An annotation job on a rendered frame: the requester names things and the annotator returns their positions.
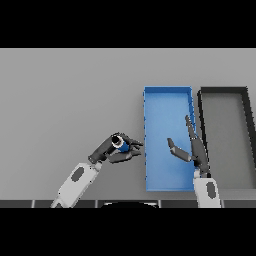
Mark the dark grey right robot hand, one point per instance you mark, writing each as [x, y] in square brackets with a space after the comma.
[199, 153]

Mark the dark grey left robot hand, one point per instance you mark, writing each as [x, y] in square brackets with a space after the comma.
[103, 149]

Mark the blue pipe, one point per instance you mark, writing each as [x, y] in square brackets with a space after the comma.
[121, 144]

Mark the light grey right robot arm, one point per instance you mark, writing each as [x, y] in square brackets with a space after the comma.
[207, 190]

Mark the dark grey bin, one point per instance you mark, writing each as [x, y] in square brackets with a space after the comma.
[226, 140]

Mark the blue bin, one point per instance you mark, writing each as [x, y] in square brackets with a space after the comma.
[166, 133]

